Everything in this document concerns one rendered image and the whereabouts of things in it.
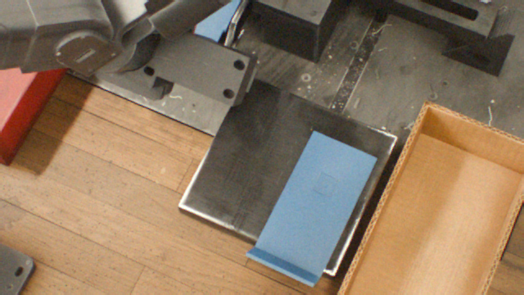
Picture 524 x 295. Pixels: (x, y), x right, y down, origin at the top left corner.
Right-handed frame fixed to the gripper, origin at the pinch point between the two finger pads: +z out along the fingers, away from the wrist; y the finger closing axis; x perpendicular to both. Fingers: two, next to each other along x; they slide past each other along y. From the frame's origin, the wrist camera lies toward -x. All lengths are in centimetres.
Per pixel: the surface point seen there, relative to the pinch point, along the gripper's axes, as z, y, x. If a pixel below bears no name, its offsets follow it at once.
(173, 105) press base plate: 7.6, -7.8, -0.4
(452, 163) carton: 8.8, -2.6, -29.5
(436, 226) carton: 5.2, -8.6, -30.3
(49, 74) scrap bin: 3.5, -9.1, 12.0
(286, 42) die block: 10.7, 2.4, -8.8
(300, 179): 3.3, -9.1, -16.2
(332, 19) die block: 11.1, 6.4, -12.4
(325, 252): 0.1, -14.1, -21.4
